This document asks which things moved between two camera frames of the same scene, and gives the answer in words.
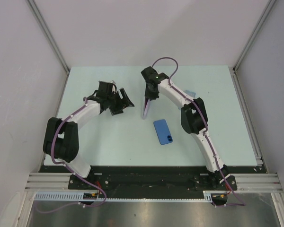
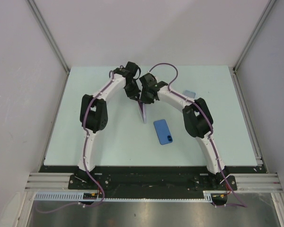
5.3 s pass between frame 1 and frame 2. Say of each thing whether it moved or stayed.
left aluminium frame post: stayed
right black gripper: moved
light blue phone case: stayed
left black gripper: moved
